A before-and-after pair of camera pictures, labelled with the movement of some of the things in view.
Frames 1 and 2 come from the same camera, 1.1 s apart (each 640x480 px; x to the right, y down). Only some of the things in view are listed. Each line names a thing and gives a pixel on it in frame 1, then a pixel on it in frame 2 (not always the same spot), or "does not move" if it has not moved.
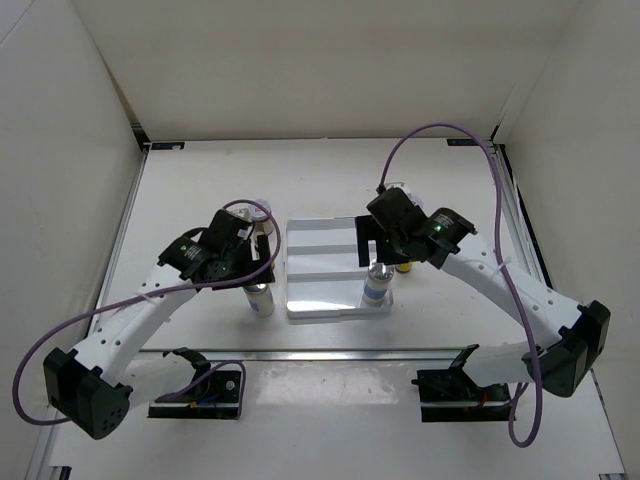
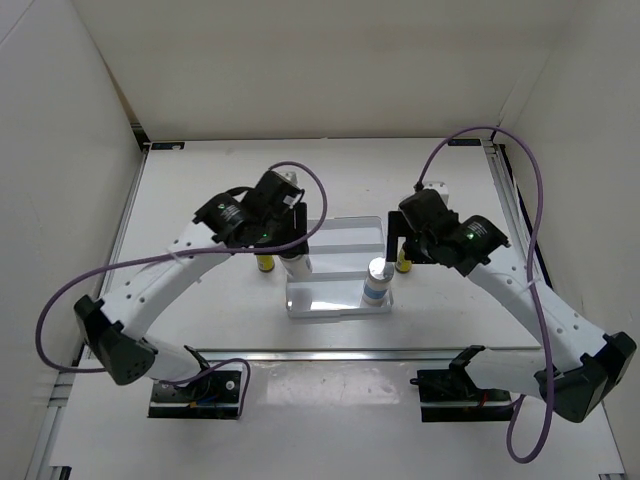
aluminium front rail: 350,354 does not move
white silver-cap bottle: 376,291 does not move
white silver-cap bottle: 260,299 -> 299,269
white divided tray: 322,272 does not move
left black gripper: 251,264 -> 300,221
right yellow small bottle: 404,267 does not move
